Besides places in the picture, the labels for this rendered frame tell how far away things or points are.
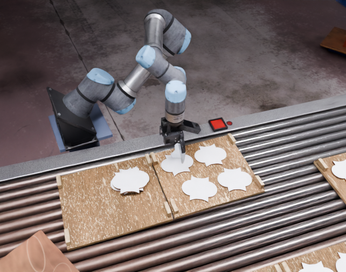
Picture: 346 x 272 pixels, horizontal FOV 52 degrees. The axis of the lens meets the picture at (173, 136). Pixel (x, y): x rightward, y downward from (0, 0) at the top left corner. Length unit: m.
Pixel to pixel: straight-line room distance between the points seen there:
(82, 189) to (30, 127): 1.82
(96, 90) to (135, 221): 0.66
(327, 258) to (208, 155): 0.63
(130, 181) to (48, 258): 0.44
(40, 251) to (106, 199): 0.34
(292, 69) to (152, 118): 1.66
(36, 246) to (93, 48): 3.10
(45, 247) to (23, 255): 0.07
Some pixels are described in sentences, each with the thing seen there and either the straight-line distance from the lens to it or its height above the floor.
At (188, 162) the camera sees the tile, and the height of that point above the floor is 0.94.
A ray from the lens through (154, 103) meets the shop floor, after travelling 3.33.
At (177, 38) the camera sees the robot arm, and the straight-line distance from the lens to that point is 1.68.
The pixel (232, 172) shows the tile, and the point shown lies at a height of 0.94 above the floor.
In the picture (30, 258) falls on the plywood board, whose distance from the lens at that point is 1.31.
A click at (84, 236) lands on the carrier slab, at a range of 1.42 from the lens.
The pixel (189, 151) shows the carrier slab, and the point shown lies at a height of 0.94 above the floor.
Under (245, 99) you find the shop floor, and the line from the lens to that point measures 3.48.
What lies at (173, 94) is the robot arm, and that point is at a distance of 1.26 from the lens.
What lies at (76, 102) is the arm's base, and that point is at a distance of 1.75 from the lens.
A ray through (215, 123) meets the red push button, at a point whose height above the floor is 0.93.
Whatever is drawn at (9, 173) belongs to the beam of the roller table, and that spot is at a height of 0.92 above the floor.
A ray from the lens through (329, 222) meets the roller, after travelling 1.60.
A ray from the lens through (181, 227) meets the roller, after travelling 1.43.
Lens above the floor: 2.16
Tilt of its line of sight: 46 degrees down
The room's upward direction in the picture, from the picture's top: 2 degrees clockwise
